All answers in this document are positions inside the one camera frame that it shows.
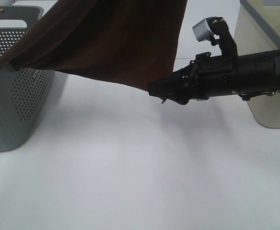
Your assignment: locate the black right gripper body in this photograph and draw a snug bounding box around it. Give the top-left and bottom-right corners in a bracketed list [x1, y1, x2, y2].
[173, 52, 237, 105]

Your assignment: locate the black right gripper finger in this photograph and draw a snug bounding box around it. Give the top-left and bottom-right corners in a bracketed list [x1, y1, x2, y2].
[147, 71, 183, 103]

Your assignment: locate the brown towel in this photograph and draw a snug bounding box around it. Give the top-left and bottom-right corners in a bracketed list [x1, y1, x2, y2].
[0, 0, 187, 90]

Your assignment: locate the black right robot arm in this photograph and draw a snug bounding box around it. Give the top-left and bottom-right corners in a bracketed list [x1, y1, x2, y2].
[148, 49, 280, 105]

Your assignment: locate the beige plastic basket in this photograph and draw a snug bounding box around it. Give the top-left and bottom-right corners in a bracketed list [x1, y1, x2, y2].
[233, 0, 280, 130]

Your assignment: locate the grey perforated plastic basket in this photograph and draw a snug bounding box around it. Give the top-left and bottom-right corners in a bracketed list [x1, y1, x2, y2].
[0, 5, 54, 152]

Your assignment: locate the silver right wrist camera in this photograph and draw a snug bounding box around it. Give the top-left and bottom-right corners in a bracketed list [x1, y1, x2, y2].
[192, 17, 224, 42]

